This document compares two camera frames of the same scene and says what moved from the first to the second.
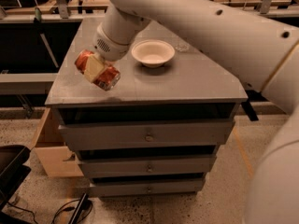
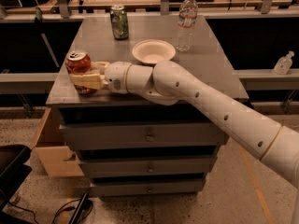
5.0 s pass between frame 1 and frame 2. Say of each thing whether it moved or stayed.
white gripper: moved
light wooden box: stayed
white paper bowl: stayed
